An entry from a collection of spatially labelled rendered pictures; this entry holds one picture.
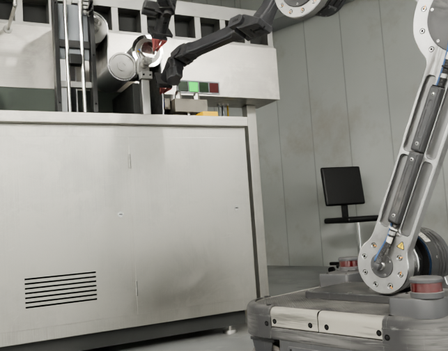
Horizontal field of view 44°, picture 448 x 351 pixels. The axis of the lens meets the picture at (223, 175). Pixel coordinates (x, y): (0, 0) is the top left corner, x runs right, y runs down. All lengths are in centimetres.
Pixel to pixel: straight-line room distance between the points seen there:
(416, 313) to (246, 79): 213
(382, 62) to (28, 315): 365
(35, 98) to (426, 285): 201
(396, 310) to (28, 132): 139
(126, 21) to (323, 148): 264
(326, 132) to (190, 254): 311
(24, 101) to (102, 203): 81
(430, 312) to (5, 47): 216
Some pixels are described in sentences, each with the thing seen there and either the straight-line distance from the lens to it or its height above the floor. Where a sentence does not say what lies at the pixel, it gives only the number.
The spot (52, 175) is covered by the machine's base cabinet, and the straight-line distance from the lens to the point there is 207.
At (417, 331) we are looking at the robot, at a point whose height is 22.
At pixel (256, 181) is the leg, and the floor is 69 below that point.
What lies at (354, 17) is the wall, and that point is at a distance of 513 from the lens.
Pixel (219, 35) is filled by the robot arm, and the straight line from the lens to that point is 221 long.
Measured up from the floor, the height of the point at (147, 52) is 124.
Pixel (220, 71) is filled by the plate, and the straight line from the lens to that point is 307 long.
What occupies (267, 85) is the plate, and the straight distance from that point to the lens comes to 319.
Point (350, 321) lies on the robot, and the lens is 132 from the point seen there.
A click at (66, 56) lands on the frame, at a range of 232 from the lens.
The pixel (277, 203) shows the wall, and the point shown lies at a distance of 547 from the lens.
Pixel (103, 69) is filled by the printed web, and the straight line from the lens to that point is 256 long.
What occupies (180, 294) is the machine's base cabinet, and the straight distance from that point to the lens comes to 220.
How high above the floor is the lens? 47
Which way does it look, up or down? 5 degrees up
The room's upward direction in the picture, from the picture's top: 4 degrees counter-clockwise
